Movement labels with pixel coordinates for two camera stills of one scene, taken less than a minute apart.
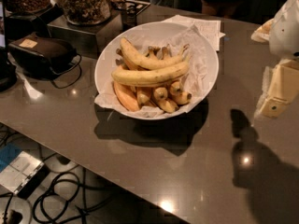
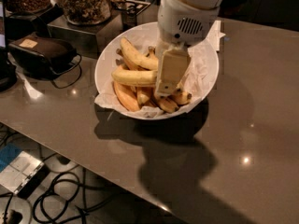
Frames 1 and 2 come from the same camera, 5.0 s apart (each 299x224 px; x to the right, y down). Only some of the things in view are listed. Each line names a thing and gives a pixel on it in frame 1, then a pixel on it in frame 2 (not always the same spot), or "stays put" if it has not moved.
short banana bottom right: (177, 94) stays put
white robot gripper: (286, 32) -> (182, 22)
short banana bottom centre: (161, 96) stays put
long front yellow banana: (149, 77) stays put
